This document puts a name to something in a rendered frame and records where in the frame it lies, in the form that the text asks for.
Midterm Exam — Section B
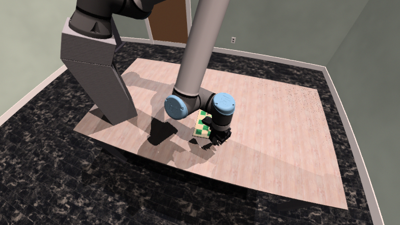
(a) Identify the green and cream chessboard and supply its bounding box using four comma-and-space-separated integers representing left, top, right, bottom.
193, 110, 212, 139

